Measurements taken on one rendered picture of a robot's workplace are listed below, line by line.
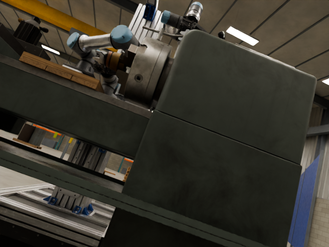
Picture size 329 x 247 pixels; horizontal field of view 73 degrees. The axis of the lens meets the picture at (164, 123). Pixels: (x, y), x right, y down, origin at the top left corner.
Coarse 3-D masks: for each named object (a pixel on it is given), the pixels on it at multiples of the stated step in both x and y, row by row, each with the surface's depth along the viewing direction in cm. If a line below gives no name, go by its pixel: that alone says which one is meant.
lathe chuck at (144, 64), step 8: (144, 40) 96; (152, 40) 98; (152, 48) 94; (160, 48) 95; (136, 56) 91; (144, 56) 92; (152, 56) 92; (136, 64) 91; (144, 64) 92; (152, 64) 92; (136, 72) 92; (144, 72) 92; (128, 80) 94; (144, 80) 93; (128, 88) 96; (136, 88) 95; (144, 88) 94; (128, 96) 99; (136, 96) 98; (136, 104) 107
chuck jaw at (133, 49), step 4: (132, 48) 94; (136, 48) 95; (140, 48) 93; (144, 48) 94; (128, 52) 95; (132, 52) 94; (136, 52) 94; (140, 52) 93; (144, 52) 93; (120, 56) 101; (124, 56) 98; (128, 56) 97; (132, 56) 96; (120, 60) 102; (124, 60) 101; (128, 60) 100; (132, 60) 99; (128, 64) 102
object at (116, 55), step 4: (108, 52) 103; (112, 52) 104; (116, 52) 104; (108, 56) 102; (112, 56) 102; (116, 56) 103; (108, 60) 103; (112, 60) 102; (116, 60) 102; (104, 64) 104; (108, 64) 104; (112, 64) 103; (116, 64) 102; (120, 64) 104; (124, 64) 104; (112, 68) 105; (116, 68) 103; (120, 68) 105; (124, 68) 109; (116, 72) 107
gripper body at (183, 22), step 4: (184, 16) 123; (188, 16) 123; (192, 16) 122; (184, 20) 118; (188, 20) 119; (192, 20) 123; (196, 20) 123; (184, 24) 116; (188, 24) 118; (192, 24) 118; (180, 28) 119; (184, 28) 118; (188, 28) 118
